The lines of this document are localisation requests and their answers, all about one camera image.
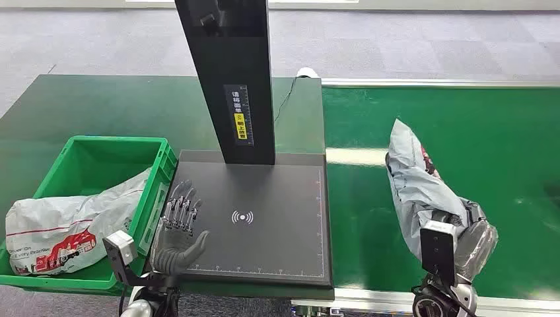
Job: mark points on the black and yellow label sticker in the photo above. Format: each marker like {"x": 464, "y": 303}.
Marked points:
{"x": 239, "y": 116}

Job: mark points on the grey package with red print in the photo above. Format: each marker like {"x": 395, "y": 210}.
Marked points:
{"x": 65, "y": 223}

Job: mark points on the white round roller end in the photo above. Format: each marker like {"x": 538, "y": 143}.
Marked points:
{"x": 307, "y": 72}

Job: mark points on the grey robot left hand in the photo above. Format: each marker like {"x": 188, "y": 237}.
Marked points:
{"x": 173, "y": 251}

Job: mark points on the black weighing scanner device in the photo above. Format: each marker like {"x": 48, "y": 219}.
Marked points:
{"x": 262, "y": 197}

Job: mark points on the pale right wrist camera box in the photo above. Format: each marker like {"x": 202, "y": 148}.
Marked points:
{"x": 437, "y": 247}

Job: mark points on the grey courier package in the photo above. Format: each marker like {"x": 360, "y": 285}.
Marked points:
{"x": 411, "y": 183}

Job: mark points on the green conveyor belt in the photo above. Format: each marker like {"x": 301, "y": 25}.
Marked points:
{"x": 481, "y": 131}

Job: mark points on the green plastic basket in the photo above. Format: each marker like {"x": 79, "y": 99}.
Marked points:
{"x": 96, "y": 162}

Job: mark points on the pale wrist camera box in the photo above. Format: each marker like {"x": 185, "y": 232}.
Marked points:
{"x": 120, "y": 247}
{"x": 437, "y": 247}

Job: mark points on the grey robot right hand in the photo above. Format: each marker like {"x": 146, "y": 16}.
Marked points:
{"x": 477, "y": 245}

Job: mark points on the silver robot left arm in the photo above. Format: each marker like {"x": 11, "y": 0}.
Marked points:
{"x": 140, "y": 308}

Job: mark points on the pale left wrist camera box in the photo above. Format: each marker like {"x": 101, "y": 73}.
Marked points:
{"x": 120, "y": 247}

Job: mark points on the aluminium conveyor frame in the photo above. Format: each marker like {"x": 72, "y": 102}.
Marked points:
{"x": 437, "y": 82}

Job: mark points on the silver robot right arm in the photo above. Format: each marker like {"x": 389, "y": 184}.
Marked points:
{"x": 466, "y": 295}

